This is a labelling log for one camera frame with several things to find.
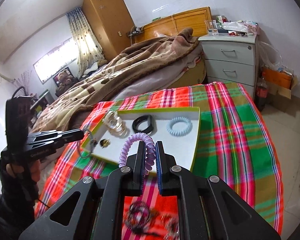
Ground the gold leaf hair clip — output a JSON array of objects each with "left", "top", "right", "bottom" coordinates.
[{"left": 161, "top": 214, "right": 180, "bottom": 240}]

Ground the dark red bead bracelet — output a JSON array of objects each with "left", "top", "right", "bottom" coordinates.
[{"left": 123, "top": 200, "right": 161, "bottom": 237}]

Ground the large pearl hair claw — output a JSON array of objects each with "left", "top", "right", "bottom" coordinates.
[{"left": 102, "top": 111, "right": 128, "bottom": 138}]

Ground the purple spiral hair tie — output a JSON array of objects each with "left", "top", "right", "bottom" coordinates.
[{"left": 118, "top": 132, "right": 157, "bottom": 177}]

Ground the light blue spiral hair tie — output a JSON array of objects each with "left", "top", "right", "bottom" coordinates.
[{"left": 166, "top": 116, "right": 193, "bottom": 137}]

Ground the black fitness band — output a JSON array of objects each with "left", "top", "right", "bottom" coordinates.
[{"left": 132, "top": 115, "right": 154, "bottom": 134}]

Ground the person's left hand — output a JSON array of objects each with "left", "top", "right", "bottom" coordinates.
[{"left": 5, "top": 159, "right": 42, "bottom": 183}]

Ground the yellow-green cardboard tray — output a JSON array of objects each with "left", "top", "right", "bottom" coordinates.
[{"left": 80, "top": 106, "right": 201, "bottom": 177}]

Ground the brown patterned blanket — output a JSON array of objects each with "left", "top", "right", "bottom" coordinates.
[{"left": 31, "top": 28, "right": 199, "bottom": 133}]

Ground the dotted window curtain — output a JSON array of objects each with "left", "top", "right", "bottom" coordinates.
[{"left": 66, "top": 7, "right": 105, "bottom": 77}]

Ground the cola bottle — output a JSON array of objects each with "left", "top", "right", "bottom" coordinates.
[{"left": 255, "top": 78, "right": 268, "bottom": 112}]

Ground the wooden wardrobe near window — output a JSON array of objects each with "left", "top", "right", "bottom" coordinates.
[{"left": 82, "top": 0, "right": 134, "bottom": 61}]

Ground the orange cardboard box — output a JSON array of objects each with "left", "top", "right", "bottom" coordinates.
[{"left": 262, "top": 66, "right": 298, "bottom": 99}]

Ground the white bedside drawer cabinet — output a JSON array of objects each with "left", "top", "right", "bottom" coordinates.
[{"left": 199, "top": 34, "right": 259, "bottom": 98}]

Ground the clutter on nightstand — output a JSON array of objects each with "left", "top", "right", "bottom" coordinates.
[{"left": 204, "top": 15, "right": 260, "bottom": 36}]

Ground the wooden headboard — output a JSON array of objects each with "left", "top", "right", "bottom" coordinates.
[{"left": 134, "top": 7, "right": 212, "bottom": 43}]

